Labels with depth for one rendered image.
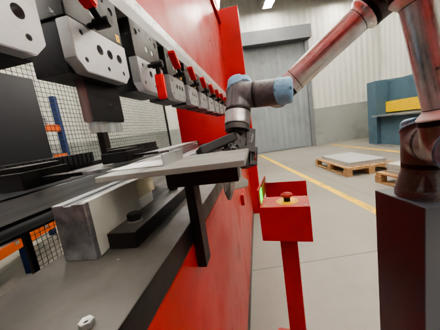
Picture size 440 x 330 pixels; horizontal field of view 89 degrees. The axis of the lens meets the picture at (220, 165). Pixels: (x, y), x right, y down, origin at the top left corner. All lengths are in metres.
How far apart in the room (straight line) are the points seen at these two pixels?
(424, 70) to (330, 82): 8.59
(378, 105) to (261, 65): 3.77
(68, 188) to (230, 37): 2.34
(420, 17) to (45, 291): 0.83
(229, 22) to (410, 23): 2.25
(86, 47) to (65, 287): 0.36
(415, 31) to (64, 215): 0.77
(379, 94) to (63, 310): 7.77
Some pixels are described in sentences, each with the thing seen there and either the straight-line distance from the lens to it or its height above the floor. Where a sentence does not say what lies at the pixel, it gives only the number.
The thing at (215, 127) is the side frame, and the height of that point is 1.09.
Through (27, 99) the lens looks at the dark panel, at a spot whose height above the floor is 1.26.
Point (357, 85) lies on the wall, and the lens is 9.72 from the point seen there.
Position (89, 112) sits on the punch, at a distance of 0.49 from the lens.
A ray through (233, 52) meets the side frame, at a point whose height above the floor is 1.85.
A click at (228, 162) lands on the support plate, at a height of 1.00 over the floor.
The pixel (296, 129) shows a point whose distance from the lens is 8.59.
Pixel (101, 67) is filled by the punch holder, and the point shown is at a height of 1.19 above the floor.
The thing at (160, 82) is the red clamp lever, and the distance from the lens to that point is 0.64.
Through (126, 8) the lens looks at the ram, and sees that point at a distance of 0.67.
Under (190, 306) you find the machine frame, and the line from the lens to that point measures 0.48.
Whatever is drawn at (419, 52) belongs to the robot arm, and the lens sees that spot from 0.70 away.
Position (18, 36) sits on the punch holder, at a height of 1.19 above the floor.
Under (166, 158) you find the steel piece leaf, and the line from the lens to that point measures 0.44.
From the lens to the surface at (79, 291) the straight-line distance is 0.37.
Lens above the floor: 1.05
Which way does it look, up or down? 9 degrees down
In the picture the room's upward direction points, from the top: 8 degrees counter-clockwise
